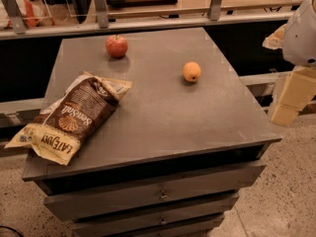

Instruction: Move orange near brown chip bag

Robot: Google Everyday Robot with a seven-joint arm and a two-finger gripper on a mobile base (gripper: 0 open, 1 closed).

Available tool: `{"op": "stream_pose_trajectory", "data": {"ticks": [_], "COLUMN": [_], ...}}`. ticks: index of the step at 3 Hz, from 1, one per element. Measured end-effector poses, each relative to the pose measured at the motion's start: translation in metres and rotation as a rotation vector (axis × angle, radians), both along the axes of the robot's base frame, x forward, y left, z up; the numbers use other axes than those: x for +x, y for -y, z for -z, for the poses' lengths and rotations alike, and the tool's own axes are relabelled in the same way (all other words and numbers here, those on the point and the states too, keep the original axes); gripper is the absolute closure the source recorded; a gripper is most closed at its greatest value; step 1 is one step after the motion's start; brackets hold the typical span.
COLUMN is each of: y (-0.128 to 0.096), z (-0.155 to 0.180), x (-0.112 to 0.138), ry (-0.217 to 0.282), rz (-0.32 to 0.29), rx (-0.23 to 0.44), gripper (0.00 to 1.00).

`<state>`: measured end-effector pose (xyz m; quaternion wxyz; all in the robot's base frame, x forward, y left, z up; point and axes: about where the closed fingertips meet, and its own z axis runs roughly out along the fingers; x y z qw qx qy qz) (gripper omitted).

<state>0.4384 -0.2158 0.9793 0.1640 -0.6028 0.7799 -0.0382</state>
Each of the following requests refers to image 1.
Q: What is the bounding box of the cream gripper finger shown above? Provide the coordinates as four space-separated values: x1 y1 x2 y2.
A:
263 25 286 49
271 66 316 126

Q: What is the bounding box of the orange fruit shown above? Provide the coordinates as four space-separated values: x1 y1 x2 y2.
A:
182 62 201 83

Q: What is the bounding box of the brown chip bag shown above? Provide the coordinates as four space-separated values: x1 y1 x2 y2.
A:
5 72 132 166

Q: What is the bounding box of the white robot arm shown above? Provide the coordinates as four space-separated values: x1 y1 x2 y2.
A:
263 0 316 126

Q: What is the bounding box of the orange white bag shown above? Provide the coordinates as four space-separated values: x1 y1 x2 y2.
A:
0 0 46 29

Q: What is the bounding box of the top drawer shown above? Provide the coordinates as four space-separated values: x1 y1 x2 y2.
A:
44 161 265 221

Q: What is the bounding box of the drawer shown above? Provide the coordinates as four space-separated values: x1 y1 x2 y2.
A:
44 161 265 221
108 213 225 237
72 192 240 237

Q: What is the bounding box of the grey drawer cabinet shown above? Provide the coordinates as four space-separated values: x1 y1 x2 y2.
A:
23 28 277 226

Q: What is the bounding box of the red apple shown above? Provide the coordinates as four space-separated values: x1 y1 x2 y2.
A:
106 35 128 58

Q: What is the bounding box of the bottom drawer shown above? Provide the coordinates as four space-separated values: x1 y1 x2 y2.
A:
108 213 225 237

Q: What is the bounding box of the middle drawer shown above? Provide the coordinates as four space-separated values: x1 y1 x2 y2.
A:
72 192 240 237

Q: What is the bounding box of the metal railing frame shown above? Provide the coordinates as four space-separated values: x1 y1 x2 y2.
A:
0 0 303 40

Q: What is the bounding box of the black floor cable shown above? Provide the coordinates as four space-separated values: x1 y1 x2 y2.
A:
0 225 25 237

